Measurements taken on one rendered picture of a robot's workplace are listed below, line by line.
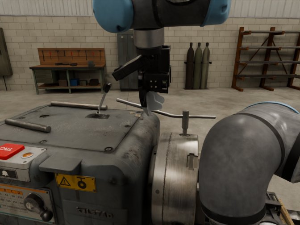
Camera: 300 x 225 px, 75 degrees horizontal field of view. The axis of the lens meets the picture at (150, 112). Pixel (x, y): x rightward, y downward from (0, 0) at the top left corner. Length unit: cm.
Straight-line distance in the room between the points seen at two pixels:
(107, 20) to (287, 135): 35
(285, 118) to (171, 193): 35
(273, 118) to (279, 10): 846
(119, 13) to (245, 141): 27
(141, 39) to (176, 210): 46
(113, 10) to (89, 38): 697
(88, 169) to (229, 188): 33
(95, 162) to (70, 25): 709
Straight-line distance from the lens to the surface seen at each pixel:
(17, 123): 81
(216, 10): 32
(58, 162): 54
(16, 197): 74
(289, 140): 38
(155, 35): 48
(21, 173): 59
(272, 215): 68
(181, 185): 58
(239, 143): 31
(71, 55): 745
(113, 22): 36
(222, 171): 30
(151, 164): 65
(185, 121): 66
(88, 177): 52
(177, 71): 736
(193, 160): 60
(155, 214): 64
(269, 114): 39
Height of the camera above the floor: 153
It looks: 19 degrees down
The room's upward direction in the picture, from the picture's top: straight up
